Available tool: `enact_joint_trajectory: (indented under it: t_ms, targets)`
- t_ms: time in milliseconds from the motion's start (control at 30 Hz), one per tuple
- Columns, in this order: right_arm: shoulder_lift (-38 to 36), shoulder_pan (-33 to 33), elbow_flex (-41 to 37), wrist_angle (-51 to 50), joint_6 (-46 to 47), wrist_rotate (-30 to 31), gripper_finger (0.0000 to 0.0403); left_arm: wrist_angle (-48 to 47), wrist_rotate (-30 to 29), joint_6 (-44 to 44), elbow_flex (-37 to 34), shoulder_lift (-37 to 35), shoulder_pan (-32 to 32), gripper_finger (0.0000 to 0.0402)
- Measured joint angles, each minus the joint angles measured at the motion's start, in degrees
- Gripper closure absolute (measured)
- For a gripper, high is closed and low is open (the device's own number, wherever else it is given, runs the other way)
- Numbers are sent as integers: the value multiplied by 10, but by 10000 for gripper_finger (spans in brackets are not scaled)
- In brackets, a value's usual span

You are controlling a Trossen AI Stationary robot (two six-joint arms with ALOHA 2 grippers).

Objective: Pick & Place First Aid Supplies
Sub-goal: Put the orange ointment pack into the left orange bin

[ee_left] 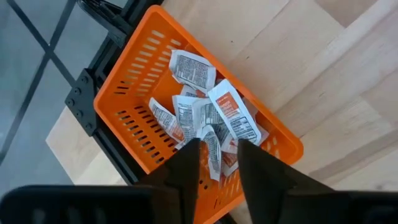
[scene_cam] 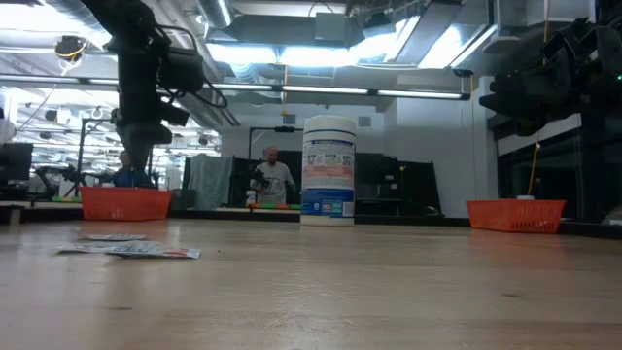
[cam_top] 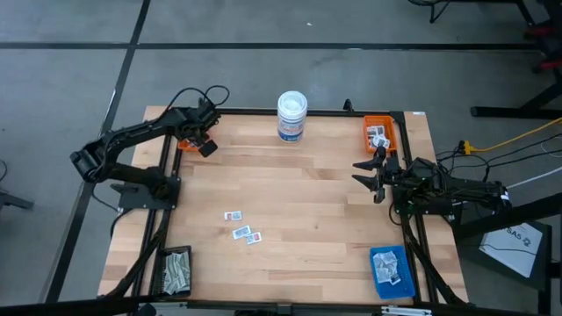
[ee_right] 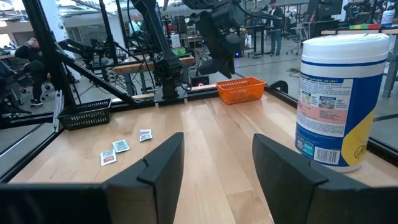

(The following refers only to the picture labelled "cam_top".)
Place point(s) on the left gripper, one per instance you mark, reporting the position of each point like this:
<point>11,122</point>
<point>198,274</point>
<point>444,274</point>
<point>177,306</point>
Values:
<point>197,123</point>

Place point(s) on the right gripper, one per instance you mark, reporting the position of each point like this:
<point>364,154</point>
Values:
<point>401,182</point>

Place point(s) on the white packet black print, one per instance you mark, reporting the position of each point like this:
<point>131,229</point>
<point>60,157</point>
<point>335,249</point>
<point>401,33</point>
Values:
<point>384,142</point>
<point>372,141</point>
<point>395,279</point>
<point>378,138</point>
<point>376,130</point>

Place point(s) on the small white printed packet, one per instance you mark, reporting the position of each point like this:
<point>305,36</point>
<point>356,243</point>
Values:
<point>253,238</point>
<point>241,232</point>
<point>233,215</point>

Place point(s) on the plain white packet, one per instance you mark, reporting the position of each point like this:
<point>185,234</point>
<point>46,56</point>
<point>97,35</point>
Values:
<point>386,258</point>

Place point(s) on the large white gauze packet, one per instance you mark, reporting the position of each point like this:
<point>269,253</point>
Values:
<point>383,272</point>

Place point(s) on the green striped bandage wrapper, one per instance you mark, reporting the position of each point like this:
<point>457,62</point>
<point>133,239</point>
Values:
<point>179,273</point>
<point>186,283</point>
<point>174,261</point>
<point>173,287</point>
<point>169,274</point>
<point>185,260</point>
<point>185,272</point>

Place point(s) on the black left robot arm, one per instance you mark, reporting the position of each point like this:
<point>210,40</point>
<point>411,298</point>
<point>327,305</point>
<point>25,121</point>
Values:
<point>127,134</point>

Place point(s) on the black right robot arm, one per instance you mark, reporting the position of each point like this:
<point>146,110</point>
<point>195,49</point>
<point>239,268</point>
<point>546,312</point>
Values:
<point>474,193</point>

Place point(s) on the white wipes canister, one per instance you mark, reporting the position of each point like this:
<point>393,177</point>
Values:
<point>292,116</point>

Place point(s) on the blue plastic mesh basket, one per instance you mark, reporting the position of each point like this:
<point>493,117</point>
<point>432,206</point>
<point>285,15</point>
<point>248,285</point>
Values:
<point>406,263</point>

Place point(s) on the yellow power plug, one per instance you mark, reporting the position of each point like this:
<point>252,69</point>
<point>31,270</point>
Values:
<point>467,147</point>

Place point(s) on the black plastic mesh basket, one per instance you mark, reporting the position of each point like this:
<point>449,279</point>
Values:
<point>161,263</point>

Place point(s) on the black diagonal beam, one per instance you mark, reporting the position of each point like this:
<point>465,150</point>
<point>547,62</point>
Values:
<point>505,218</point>

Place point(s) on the black stand foot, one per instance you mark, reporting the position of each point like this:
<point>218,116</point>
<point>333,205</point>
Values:
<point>505,112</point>

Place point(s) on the white printed paper sheet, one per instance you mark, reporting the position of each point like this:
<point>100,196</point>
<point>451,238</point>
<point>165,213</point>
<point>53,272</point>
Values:
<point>511,248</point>

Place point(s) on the black stand platform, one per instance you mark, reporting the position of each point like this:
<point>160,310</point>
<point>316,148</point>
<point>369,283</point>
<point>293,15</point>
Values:
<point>546,246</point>

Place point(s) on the grey stand foot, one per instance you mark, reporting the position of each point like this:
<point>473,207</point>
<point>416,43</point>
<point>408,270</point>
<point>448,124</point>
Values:
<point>13,201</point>

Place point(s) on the person's shoe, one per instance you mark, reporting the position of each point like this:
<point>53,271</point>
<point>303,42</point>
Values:
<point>553,66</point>
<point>539,32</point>

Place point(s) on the black rig beam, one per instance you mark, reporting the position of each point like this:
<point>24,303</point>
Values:
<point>52,308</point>

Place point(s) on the black furniture legs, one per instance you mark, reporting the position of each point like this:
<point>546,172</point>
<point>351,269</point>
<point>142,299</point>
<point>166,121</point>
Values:
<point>524,11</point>

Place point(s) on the person's leg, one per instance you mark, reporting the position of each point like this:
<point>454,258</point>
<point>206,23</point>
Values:
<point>554,22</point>

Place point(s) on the silver metal bracket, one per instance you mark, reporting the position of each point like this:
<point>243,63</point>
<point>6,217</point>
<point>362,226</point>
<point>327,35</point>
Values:
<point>173,309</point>
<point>406,311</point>

